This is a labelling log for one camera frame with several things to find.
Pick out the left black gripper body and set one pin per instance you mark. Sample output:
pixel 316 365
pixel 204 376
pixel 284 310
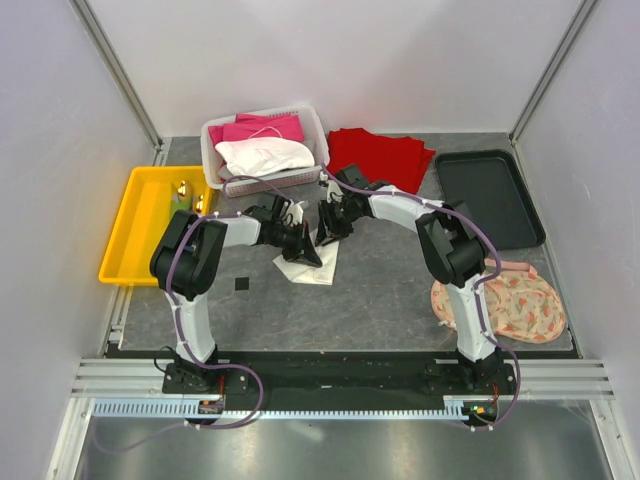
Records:
pixel 295 236

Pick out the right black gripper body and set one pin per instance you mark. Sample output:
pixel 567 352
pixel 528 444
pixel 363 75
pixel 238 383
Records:
pixel 339 215

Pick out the white paper napkin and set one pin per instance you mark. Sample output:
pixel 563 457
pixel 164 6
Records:
pixel 304 274

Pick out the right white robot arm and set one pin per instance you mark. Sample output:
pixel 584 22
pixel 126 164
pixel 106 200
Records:
pixel 453 247

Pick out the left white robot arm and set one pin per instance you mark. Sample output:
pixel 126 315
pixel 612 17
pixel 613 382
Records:
pixel 187 257

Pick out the small black square marker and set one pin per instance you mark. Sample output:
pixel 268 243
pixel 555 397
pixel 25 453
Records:
pixel 242 283

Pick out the red folded cloth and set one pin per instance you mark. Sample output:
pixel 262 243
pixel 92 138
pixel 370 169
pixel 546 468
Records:
pixel 400 161

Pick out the white cloth in basket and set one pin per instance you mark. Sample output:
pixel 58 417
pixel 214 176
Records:
pixel 258 157

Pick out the white plastic basket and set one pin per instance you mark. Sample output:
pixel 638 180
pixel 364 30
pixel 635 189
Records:
pixel 218 176

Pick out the pink cloth in basket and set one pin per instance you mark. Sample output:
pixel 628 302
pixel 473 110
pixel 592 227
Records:
pixel 249 126

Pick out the yellow plastic tray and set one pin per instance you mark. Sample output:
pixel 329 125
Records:
pixel 142 218

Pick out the black plastic tray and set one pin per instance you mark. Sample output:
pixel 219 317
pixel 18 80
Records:
pixel 490 184

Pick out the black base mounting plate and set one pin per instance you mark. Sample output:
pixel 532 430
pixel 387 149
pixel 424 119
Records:
pixel 340 381

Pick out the grey slotted cable duct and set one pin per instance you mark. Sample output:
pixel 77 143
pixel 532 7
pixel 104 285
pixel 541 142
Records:
pixel 212 407

